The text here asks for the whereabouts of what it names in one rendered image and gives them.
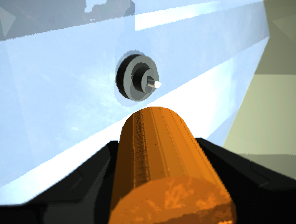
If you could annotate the orange cylinder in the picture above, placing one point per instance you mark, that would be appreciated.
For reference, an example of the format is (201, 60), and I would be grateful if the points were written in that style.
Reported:
(162, 175)

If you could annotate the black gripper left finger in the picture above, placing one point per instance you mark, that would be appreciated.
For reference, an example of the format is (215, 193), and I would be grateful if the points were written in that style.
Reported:
(83, 196)

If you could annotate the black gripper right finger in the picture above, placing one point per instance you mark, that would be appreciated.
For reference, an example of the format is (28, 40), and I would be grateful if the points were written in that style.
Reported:
(261, 195)

